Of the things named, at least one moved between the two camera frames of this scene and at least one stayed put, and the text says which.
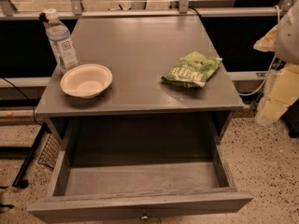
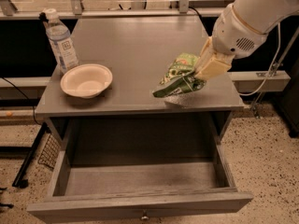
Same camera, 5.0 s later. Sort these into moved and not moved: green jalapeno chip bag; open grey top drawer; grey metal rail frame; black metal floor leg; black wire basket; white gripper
Moved: green jalapeno chip bag; white gripper
Not moved: black wire basket; black metal floor leg; grey metal rail frame; open grey top drawer
